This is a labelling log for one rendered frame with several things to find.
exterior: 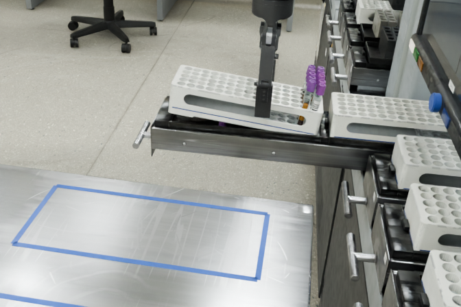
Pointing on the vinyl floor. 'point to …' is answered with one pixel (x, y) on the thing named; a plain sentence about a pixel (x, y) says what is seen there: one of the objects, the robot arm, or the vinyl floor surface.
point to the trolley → (147, 244)
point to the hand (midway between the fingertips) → (265, 94)
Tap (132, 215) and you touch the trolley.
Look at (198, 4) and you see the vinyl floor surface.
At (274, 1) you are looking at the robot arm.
